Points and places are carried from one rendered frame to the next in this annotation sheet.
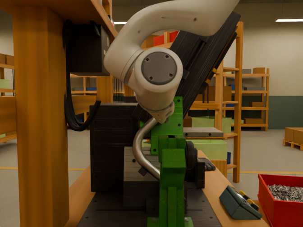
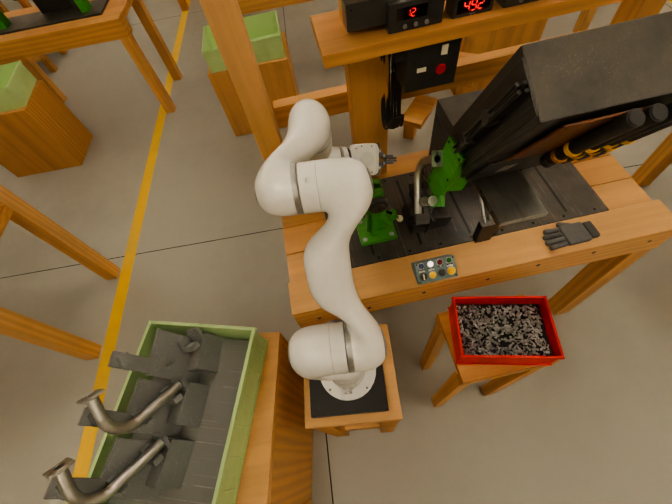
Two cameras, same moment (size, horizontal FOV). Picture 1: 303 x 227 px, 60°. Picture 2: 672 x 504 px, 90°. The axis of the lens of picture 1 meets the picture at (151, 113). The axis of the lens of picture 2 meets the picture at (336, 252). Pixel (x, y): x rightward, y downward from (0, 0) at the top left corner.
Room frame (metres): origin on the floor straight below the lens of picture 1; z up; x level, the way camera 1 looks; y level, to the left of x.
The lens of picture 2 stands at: (0.50, -0.83, 2.07)
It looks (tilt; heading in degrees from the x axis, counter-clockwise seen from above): 58 degrees down; 90
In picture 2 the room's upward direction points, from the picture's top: 13 degrees counter-clockwise
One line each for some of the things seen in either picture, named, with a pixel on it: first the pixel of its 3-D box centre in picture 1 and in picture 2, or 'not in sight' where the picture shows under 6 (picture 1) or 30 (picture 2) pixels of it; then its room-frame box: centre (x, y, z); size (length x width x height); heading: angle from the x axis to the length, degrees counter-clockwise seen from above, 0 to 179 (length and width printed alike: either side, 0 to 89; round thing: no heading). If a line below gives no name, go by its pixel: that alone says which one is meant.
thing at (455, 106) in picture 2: (118, 142); (474, 142); (1.15, 0.15, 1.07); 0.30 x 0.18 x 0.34; 0
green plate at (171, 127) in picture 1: (166, 124); (453, 168); (0.96, -0.06, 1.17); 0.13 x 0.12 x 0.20; 0
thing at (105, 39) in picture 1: (89, 52); (426, 56); (0.93, 0.22, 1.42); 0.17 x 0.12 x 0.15; 0
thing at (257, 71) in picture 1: (221, 99); not in sight; (9.47, -2.52, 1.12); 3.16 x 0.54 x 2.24; 87
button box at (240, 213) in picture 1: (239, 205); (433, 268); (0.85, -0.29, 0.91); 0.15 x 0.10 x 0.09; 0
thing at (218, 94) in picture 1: (173, 99); not in sight; (4.51, -0.38, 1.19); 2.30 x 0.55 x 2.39; 37
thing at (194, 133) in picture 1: (172, 133); (496, 178); (1.12, -0.09, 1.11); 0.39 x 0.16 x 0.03; 90
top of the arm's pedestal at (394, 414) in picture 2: not in sight; (349, 373); (0.45, -0.58, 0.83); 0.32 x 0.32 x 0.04; 84
